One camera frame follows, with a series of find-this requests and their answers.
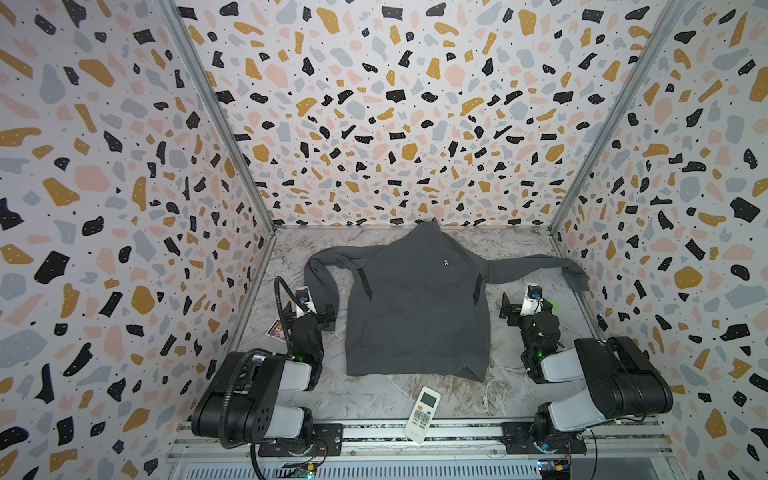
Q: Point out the small colourful card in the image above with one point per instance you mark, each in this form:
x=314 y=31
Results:
x=276 y=331

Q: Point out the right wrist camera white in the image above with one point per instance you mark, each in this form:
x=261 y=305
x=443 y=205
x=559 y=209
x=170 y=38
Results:
x=532 y=301

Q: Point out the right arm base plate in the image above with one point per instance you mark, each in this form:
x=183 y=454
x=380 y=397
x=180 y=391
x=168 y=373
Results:
x=530 y=438

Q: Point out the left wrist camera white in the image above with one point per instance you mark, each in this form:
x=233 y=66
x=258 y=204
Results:
x=304 y=300

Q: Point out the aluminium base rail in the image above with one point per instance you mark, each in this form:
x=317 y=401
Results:
x=379 y=441

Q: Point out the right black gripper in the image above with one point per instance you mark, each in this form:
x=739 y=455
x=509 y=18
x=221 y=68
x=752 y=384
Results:
x=516 y=310

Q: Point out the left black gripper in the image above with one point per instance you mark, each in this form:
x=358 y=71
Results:
x=324 y=318

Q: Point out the dark grey zip jacket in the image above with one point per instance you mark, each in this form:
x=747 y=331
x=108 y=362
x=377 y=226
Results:
x=418 y=305

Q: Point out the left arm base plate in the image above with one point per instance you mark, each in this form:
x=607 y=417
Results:
x=323 y=440

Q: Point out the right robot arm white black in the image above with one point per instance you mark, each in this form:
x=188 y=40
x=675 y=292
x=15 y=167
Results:
x=620 y=382

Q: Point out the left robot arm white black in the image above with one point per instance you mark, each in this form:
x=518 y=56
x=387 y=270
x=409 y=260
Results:
x=240 y=406

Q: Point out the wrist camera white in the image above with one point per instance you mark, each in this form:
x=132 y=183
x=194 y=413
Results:
x=304 y=300
x=532 y=301

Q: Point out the white remote control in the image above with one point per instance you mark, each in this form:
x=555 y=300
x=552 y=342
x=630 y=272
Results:
x=422 y=414

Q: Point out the white perforated vent strip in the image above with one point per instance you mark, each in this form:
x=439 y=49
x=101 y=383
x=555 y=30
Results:
x=463 y=469

